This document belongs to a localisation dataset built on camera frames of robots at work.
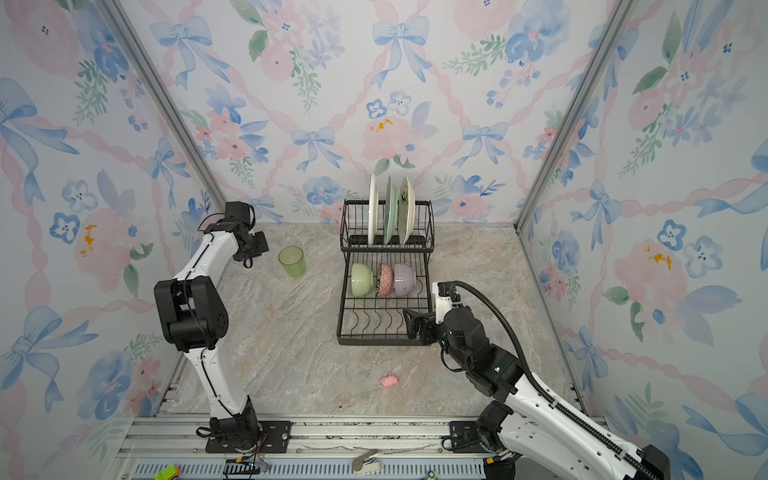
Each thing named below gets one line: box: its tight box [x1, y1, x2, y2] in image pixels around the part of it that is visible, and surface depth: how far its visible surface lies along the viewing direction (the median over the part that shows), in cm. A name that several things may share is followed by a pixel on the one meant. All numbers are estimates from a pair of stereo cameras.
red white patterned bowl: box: [375, 262, 395, 297], surface depth 94 cm
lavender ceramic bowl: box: [391, 263, 417, 297], surface depth 94 cm
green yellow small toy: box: [154, 464, 180, 480], surface depth 69 cm
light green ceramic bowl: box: [351, 263, 374, 298], surface depth 94 cm
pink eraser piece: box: [380, 374, 398, 388], surface depth 83 cm
